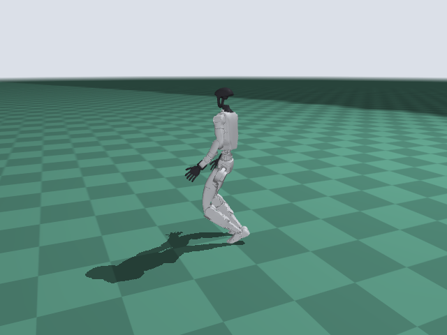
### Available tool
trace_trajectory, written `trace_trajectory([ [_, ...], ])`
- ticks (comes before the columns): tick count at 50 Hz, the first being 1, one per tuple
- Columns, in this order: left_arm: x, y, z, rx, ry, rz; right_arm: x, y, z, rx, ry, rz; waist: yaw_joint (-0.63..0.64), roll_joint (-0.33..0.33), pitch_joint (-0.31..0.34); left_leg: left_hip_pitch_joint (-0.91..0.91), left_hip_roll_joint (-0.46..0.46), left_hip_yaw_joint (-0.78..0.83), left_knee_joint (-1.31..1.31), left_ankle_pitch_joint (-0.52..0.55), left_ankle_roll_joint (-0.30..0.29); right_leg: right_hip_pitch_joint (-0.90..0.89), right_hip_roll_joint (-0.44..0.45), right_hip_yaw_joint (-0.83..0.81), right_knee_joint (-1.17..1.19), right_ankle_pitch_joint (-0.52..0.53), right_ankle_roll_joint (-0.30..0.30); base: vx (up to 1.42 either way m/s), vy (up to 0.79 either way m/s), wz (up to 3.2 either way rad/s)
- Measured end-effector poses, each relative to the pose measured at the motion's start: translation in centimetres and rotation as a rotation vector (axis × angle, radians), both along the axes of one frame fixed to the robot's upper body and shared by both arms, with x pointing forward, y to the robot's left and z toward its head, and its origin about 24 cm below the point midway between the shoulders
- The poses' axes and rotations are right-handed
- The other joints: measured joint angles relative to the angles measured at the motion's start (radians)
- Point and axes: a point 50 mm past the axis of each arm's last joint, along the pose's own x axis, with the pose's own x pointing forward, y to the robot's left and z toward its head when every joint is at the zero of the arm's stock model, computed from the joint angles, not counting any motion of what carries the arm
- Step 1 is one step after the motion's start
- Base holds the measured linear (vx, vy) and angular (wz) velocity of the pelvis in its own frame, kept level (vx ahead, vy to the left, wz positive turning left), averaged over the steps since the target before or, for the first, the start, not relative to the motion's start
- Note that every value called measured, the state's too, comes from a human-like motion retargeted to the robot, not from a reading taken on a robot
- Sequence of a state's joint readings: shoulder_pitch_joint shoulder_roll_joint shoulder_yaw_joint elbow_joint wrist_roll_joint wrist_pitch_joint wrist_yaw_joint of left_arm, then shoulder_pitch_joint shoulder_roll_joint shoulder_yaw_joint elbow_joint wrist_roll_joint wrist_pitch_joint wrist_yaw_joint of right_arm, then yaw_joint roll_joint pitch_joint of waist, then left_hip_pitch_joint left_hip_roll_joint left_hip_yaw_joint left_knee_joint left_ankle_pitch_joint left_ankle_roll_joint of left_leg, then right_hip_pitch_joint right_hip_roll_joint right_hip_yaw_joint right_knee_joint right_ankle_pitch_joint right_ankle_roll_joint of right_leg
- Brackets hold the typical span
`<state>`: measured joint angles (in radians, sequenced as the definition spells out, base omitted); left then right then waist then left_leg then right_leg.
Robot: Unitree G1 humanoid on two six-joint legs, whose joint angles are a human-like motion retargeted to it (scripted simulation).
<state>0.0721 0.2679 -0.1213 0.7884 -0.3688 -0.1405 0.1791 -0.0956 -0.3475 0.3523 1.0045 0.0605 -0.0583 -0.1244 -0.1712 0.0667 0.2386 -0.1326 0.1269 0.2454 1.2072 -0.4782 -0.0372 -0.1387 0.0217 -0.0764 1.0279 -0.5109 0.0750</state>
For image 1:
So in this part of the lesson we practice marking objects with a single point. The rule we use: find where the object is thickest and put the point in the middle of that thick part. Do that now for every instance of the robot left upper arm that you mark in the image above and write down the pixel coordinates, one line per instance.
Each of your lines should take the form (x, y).
(219, 121)

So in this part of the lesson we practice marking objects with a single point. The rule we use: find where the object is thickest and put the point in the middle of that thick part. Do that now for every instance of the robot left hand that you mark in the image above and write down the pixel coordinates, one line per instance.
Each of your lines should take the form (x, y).
(195, 171)

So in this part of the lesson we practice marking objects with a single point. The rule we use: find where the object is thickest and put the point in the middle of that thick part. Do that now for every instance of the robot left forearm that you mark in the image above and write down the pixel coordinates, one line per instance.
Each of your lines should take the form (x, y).
(210, 155)

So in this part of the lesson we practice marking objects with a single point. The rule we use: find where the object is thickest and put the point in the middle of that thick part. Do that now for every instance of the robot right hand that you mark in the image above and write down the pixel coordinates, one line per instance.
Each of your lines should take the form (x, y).
(215, 162)

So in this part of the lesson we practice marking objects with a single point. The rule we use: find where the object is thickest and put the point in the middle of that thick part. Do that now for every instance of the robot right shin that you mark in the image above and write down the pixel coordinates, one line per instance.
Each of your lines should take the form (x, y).
(227, 211)

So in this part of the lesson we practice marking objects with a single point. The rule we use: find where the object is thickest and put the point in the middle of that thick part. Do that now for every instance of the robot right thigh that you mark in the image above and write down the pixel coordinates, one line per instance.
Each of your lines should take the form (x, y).
(218, 200)

